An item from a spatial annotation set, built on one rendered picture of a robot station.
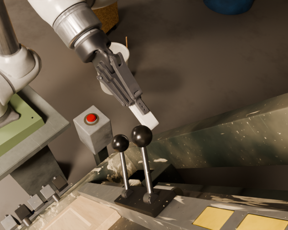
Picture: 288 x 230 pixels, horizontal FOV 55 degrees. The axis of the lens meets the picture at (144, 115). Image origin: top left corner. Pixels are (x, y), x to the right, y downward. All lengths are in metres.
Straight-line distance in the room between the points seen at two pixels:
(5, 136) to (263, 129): 1.19
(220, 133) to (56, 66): 2.44
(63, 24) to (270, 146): 0.46
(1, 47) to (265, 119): 1.12
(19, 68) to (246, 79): 2.07
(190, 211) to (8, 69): 1.15
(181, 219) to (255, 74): 2.59
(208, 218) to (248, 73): 2.59
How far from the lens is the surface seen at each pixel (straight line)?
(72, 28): 0.59
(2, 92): 1.40
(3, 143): 1.45
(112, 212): 0.68
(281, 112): 0.48
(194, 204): 0.39
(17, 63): 1.39
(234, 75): 2.83
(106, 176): 1.16
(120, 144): 0.56
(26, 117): 1.50
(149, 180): 0.47
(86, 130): 1.22
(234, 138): 0.59
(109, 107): 2.46
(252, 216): 0.31
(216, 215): 0.34
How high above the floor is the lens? 1.94
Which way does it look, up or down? 54 degrees down
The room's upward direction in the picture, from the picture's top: straight up
